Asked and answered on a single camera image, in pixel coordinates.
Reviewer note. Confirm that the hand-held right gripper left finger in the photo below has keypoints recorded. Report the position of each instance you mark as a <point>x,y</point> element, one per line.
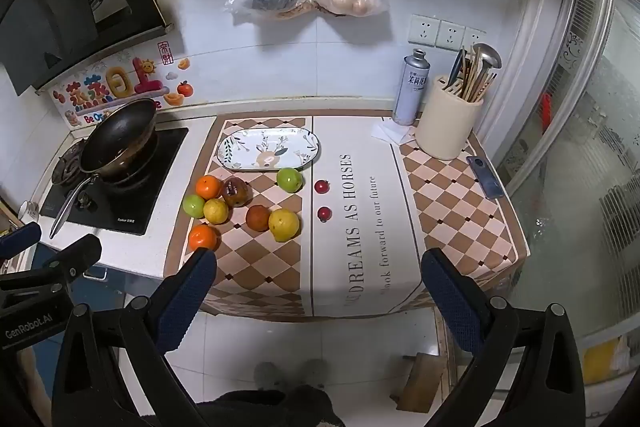
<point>187,297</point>

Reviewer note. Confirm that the yellow lemon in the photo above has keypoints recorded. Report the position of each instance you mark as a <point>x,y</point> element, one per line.
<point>216,211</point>

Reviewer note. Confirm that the white wall socket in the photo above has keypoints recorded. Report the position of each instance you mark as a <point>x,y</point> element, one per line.
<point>450,34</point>
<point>424,29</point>
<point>474,39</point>

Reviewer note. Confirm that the yellow pear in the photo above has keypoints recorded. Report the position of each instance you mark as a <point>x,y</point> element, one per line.
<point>283,224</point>

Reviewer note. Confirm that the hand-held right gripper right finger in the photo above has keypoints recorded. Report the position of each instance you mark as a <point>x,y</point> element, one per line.
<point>450,302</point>

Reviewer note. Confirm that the yellow container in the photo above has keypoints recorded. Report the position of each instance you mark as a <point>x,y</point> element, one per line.
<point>600,359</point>

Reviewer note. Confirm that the person's dark fuzzy clothing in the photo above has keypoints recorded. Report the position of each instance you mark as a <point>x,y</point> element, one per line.
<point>280,409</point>

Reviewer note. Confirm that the small white cup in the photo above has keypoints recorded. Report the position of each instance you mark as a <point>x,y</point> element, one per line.
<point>28,209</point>

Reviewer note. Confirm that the brown round fruit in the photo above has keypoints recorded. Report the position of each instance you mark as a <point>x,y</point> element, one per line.
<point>258,218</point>

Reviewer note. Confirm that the colourful wall stickers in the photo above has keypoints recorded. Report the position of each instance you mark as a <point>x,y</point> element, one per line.
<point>120,84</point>

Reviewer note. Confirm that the orange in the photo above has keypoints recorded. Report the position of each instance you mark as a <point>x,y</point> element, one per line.
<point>203,238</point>
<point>208,187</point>

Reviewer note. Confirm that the grey slipper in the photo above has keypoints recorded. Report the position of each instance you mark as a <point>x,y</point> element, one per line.
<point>314,372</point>
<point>267,374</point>

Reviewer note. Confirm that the checkered printed table mat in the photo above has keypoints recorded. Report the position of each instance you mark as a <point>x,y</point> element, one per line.
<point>350,232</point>

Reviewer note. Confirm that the green apple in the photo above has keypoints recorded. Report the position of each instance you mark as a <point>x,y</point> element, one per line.
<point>290,179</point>
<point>194,206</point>

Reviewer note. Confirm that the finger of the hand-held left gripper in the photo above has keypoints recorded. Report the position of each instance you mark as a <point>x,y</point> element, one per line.
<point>20,239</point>
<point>75,257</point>

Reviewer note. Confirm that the wooden stool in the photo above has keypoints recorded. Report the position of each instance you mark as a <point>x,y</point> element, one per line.
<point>420,374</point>

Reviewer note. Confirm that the glass sliding door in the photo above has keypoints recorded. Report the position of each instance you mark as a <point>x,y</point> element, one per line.
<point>575,132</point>

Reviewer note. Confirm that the bundle of wooden chopsticks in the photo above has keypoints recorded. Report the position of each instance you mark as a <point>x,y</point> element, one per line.
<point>472,79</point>

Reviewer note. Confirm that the blue cabinet front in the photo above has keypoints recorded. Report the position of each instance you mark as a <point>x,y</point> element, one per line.
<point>130,287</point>

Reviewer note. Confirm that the folded white paper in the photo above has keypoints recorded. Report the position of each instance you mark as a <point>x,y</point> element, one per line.
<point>392,132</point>

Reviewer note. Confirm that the small red cherry tomato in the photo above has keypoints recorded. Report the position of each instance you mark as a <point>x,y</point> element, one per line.
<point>321,186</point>
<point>325,213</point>

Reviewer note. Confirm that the metal ladle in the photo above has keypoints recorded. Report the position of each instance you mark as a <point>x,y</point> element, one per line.
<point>487,54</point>

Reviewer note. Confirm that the dark red apple with stem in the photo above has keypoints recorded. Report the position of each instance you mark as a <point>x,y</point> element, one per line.
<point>235,193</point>

